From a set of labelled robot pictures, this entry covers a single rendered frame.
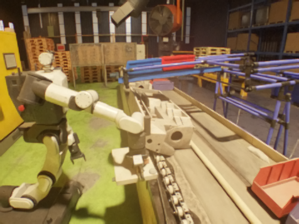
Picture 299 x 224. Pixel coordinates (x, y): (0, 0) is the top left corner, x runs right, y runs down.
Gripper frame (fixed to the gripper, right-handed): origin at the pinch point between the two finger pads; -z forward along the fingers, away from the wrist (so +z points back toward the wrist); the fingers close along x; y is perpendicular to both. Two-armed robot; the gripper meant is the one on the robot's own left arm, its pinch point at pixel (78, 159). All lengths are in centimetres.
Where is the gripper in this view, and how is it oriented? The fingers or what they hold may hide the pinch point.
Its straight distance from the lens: 161.8
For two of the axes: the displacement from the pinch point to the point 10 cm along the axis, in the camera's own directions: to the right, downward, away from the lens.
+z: -1.4, -9.1, -4.0
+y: -3.0, -3.4, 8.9
